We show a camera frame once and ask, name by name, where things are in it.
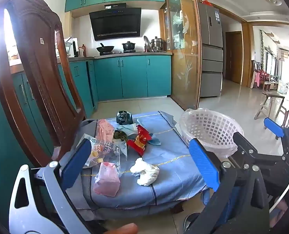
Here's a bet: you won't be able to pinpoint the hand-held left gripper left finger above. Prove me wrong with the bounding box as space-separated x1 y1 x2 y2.
9 138 92 234

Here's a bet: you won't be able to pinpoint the brown wooden chair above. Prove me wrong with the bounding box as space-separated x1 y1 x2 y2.
0 0 86 167

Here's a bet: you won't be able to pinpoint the pink plastic bag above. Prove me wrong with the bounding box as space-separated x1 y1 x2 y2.
96 119 115 142
93 162 121 197

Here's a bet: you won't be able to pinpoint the black wok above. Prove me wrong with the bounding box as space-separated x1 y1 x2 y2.
96 43 115 53

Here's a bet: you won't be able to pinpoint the wooden side table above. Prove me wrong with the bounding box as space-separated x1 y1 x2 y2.
254 91 286 120

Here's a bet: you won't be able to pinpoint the white plastic basket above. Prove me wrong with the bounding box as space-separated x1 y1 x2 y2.
179 108 238 158

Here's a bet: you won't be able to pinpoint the white tissue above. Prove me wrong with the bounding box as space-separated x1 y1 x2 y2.
130 158 160 186

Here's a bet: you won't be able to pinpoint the blue cloth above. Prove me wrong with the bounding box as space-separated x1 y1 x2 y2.
80 111 207 210

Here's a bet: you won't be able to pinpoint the clear printed plastic wrapper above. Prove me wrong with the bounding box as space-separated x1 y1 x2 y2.
76 134 128 173

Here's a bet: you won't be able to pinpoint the person's leg in jeans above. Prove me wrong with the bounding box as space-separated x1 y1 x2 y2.
203 188 235 234

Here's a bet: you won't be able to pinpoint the dark green foil bag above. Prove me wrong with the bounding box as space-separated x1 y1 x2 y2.
116 110 133 125

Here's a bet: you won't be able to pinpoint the green leaf wrapper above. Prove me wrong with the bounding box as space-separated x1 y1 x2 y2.
113 130 128 142

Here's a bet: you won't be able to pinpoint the grey refrigerator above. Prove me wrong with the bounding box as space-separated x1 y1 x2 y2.
198 2 224 98

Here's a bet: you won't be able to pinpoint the pink cloth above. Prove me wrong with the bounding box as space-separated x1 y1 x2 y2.
253 69 269 88

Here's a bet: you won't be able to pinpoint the light blue plastic wrapper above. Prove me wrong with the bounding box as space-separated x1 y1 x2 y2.
116 123 138 136

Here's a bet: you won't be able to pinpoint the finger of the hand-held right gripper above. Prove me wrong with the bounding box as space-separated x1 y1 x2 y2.
264 118 289 155
233 132 285 171

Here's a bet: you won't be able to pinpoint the black range hood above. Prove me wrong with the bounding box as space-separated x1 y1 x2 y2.
89 3 142 41

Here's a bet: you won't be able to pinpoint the dark wooden chair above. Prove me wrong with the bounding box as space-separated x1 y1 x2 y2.
277 104 289 127

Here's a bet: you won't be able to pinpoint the black cooking pot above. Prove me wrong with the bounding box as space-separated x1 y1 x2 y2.
122 41 136 51

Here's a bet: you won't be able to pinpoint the red snack packet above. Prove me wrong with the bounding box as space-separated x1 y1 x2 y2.
128 125 153 156

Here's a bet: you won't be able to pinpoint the white countertop appliance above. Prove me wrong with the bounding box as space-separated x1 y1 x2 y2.
64 36 78 57

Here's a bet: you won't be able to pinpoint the wood framed glass partition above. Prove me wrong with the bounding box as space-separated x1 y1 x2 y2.
159 0 202 111

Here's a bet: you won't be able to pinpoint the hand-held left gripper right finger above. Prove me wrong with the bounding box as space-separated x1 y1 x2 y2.
189 138 270 234

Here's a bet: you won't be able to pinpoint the brown wooden door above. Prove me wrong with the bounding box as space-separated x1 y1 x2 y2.
225 31 243 84

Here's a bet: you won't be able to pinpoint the teal base cabinets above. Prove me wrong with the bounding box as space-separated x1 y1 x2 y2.
0 55 172 152

